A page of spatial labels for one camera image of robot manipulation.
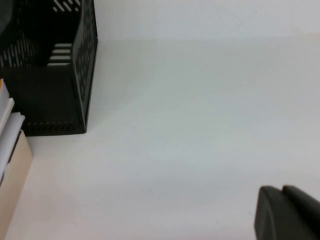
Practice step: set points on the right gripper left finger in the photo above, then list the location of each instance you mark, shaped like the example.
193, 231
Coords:
275, 220

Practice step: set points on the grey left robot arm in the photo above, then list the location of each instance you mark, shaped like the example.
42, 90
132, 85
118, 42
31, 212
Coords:
6, 11

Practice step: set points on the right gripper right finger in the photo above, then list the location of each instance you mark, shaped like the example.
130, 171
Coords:
310, 220

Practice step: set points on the cream paged dark cover book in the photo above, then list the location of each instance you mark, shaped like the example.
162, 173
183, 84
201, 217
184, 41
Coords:
12, 187

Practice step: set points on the black plastic book stand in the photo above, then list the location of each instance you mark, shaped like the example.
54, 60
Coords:
50, 100

